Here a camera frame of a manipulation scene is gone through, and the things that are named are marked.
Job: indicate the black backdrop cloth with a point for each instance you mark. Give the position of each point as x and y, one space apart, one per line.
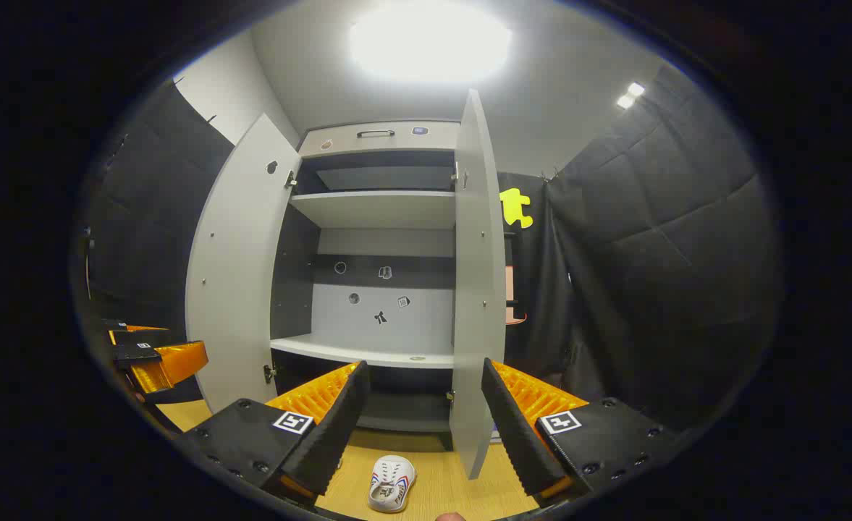
534 289

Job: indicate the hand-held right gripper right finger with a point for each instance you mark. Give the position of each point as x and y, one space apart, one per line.
520 434

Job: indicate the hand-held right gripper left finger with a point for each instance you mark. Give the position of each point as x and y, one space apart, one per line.
331 427

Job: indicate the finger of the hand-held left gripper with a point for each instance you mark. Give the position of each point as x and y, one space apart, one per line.
132 333
169 365

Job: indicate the black quilted wall padding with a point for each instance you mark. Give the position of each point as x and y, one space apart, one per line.
672 253
150 202

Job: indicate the grey shoe cabinet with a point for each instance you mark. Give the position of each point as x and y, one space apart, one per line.
375 210

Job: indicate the white canvas shoe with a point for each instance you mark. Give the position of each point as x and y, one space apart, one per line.
391 481

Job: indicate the round ceiling light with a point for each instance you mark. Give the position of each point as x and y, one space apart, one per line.
429 40

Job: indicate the small ceiling spotlights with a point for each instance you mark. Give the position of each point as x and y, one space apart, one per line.
630 95

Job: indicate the grey cabinet door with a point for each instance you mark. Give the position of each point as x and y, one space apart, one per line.
237 275
478 289

